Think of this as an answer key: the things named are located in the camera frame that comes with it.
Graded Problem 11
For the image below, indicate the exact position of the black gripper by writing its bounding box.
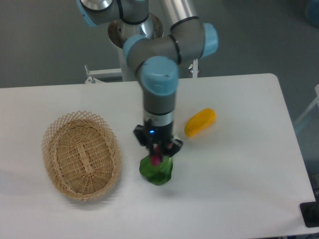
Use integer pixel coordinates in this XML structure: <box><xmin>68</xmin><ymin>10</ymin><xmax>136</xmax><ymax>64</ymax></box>
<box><xmin>133</xmin><ymin>119</ymin><xmax>183</xmax><ymax>157</ymax></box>

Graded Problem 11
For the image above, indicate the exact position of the purple sweet potato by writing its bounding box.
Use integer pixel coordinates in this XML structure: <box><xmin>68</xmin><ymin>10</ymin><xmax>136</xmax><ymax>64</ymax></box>
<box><xmin>151</xmin><ymin>145</ymin><xmax>162</xmax><ymax>166</ymax></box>

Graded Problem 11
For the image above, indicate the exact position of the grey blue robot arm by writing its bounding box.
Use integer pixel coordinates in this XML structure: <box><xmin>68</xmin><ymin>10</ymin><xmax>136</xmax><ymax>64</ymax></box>
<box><xmin>77</xmin><ymin>0</ymin><xmax>218</xmax><ymax>157</ymax></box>

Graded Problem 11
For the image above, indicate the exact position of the woven wicker basket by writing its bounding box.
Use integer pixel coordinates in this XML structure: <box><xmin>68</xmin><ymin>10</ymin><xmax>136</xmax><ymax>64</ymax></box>
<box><xmin>42</xmin><ymin>111</ymin><xmax>122</xmax><ymax>201</ymax></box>

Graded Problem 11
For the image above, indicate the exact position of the green bok choy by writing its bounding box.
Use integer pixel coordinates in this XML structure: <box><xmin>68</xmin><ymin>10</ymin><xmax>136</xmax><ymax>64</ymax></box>
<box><xmin>139</xmin><ymin>156</ymin><xmax>173</xmax><ymax>186</ymax></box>

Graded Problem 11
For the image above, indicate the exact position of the yellow bell pepper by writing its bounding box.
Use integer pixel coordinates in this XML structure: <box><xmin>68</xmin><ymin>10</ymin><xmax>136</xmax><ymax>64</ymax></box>
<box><xmin>184</xmin><ymin>108</ymin><xmax>217</xmax><ymax>137</ymax></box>

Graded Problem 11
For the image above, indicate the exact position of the black device at edge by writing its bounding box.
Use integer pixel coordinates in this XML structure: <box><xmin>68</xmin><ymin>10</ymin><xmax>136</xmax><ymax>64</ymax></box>
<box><xmin>300</xmin><ymin>202</ymin><xmax>319</xmax><ymax>228</ymax></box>

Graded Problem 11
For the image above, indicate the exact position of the blue object top right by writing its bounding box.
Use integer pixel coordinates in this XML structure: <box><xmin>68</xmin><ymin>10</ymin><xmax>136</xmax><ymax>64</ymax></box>
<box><xmin>306</xmin><ymin>0</ymin><xmax>319</xmax><ymax>27</ymax></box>

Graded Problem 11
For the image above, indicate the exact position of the white left mounting bracket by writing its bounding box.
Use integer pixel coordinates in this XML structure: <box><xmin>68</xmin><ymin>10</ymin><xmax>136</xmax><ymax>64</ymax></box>
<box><xmin>84</xmin><ymin>65</ymin><xmax>123</xmax><ymax>84</ymax></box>

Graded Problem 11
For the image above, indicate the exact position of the white right clamp post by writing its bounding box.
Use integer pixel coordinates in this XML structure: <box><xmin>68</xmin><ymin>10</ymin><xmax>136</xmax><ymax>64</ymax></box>
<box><xmin>188</xmin><ymin>59</ymin><xmax>199</xmax><ymax>78</ymax></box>

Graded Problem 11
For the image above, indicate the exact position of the white frame at right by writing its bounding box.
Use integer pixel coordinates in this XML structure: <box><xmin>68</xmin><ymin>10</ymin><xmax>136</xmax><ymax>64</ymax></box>
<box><xmin>294</xmin><ymin>85</ymin><xmax>319</xmax><ymax>133</ymax></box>

